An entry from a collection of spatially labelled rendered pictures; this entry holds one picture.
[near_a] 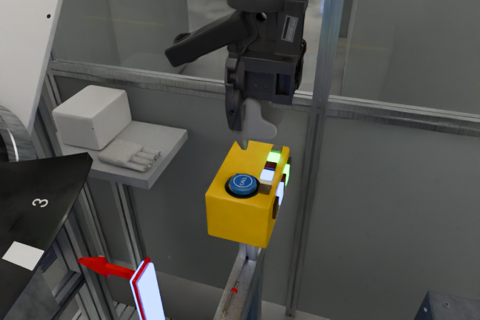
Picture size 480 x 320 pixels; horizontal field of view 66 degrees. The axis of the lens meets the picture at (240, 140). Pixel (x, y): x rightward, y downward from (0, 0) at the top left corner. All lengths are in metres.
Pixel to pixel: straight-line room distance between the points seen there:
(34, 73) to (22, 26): 0.09
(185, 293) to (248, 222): 1.20
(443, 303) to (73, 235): 0.80
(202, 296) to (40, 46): 1.28
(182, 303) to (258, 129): 1.32
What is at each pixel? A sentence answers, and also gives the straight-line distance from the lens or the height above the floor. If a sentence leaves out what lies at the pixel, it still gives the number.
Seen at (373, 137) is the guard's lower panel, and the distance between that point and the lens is 1.02.
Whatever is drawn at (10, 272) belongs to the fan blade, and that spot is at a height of 1.18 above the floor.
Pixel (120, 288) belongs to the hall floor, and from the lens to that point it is 1.81.
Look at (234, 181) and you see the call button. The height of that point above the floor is 1.08.
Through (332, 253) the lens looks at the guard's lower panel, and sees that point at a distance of 1.33.
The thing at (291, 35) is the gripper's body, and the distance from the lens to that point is 0.41.
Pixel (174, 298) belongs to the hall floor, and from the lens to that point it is 1.73.
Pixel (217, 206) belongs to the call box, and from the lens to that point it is 0.56.
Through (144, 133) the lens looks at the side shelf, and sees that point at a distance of 1.10.
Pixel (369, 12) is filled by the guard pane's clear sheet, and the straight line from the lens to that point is 0.90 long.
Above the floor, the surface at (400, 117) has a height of 0.98.
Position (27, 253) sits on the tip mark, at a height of 1.19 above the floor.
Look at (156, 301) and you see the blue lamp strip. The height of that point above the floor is 1.14.
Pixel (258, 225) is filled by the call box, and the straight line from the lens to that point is 0.56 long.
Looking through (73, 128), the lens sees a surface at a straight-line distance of 1.06.
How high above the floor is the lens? 1.45
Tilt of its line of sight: 34 degrees down
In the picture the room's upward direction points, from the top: straight up
